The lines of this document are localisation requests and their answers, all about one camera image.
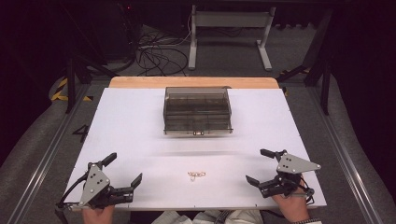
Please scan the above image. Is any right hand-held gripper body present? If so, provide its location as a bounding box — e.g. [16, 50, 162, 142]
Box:
[257, 150, 322, 201]

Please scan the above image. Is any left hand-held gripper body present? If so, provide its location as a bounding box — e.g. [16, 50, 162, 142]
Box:
[69, 162, 135, 210]

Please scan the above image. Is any thin gold chain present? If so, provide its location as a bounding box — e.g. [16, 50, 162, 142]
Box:
[187, 171, 207, 182]

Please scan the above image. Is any smoky clear plastic organizer box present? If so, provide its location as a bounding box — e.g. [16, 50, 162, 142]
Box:
[163, 86, 234, 137]

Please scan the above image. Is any person's left hand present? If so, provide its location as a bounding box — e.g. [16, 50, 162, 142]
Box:
[81, 204, 116, 224]

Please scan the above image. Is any person's right hand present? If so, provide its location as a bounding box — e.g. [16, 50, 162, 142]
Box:
[272, 181, 313, 224]

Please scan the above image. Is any white table cover sheet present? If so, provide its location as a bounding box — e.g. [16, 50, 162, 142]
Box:
[64, 87, 328, 211]

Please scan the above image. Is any dark beaded wristband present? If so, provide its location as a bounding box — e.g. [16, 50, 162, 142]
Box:
[291, 217, 322, 224]

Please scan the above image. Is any person's light clothing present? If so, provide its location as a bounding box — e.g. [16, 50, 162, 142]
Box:
[150, 209, 265, 224]

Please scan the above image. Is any yellow black hazard tape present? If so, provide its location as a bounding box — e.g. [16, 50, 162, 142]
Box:
[50, 77, 94, 103]

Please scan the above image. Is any black metal stand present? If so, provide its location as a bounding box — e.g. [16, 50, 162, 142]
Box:
[276, 8, 335, 117]
[59, 3, 120, 115]

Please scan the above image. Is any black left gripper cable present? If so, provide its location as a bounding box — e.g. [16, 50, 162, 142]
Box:
[55, 173, 90, 210]

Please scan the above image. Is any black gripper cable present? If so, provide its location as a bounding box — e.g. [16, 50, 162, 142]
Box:
[55, 173, 90, 210]
[299, 175, 316, 206]

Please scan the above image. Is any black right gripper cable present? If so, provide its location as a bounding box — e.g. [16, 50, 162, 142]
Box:
[299, 175, 316, 206]

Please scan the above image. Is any aluminium floor rail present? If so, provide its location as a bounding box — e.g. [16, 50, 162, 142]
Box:
[6, 83, 92, 224]
[306, 87, 387, 224]

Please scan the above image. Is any tangle of black floor cables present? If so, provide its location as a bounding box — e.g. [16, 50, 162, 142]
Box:
[134, 12, 191, 77]

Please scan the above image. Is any white metal stand frame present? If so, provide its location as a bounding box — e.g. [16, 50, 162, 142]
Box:
[187, 4, 277, 72]

